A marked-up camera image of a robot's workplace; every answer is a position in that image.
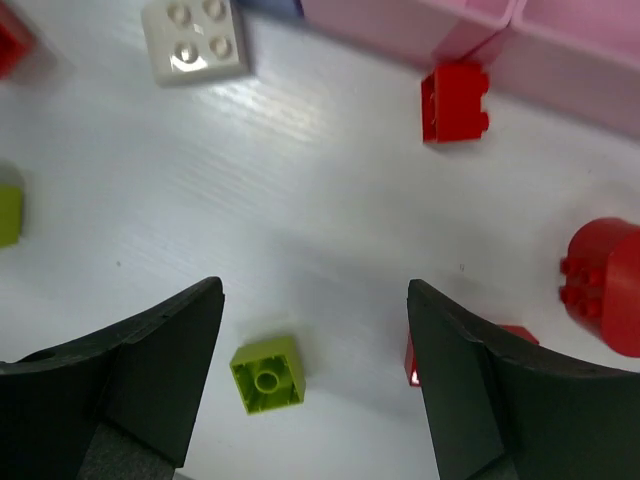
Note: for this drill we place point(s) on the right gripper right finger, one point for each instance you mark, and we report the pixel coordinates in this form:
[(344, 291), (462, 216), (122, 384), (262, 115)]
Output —
[(499, 405)]

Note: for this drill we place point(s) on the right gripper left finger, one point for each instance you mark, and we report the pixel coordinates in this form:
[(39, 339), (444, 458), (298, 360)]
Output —
[(119, 403)]

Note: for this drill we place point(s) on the green lego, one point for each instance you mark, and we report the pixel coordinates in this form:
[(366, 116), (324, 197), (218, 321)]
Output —
[(269, 374), (11, 207)]

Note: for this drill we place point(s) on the round red lego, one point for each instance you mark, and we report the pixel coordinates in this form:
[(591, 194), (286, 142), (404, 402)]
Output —
[(601, 290)]

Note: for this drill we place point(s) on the small red lego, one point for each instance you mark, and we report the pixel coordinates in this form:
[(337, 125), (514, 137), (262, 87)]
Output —
[(451, 100)]

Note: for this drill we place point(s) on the wide pink bin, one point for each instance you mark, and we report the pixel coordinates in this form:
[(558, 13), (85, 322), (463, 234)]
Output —
[(580, 57)]

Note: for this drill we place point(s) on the white square lego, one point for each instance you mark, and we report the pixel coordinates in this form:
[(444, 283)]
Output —
[(192, 41)]

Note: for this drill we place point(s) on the narrow pink bin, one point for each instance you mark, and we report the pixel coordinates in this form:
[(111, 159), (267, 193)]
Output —
[(411, 31)]

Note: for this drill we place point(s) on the dark blue bin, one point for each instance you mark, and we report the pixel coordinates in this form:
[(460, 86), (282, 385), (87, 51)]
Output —
[(286, 8)]

